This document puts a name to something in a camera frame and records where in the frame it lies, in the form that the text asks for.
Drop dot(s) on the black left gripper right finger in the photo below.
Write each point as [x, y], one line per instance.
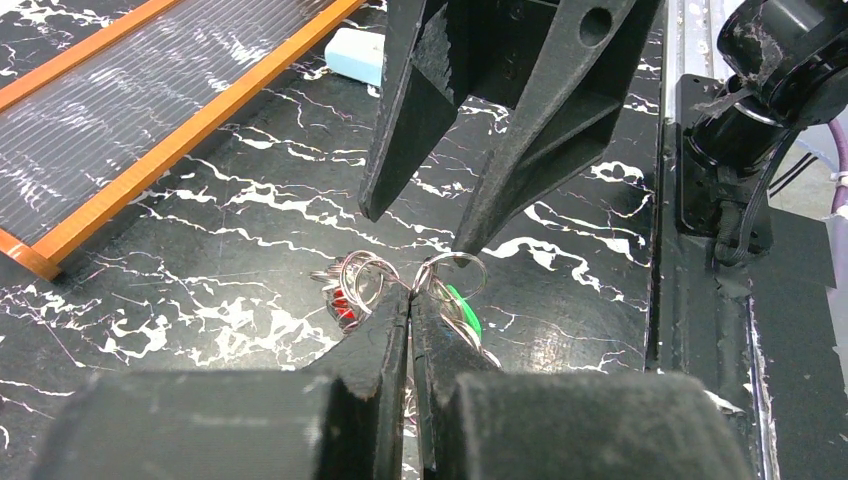
[573, 425]

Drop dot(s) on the green headed key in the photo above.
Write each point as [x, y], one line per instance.
[470, 317]

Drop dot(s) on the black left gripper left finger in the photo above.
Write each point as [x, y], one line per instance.
[208, 424]

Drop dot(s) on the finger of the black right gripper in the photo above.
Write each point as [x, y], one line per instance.
[422, 87]
[566, 115]

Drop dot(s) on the orange wooden two-tier shelf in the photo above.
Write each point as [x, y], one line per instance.
[85, 133]

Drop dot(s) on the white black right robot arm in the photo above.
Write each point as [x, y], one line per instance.
[789, 72]

